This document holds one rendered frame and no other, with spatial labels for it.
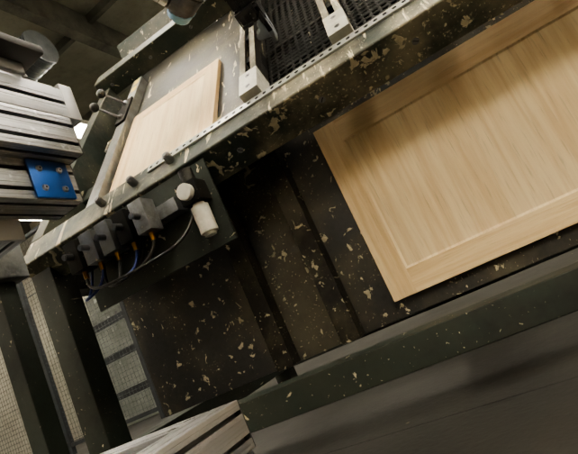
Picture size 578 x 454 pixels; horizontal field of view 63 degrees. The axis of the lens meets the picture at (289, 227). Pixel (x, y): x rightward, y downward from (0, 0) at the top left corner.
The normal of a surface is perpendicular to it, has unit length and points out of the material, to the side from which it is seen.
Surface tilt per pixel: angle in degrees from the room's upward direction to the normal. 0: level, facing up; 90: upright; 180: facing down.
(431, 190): 90
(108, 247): 90
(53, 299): 90
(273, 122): 140
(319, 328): 90
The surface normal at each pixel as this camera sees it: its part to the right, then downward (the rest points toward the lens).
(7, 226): 0.80, -0.44
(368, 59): 0.07, 0.67
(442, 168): -0.37, -0.03
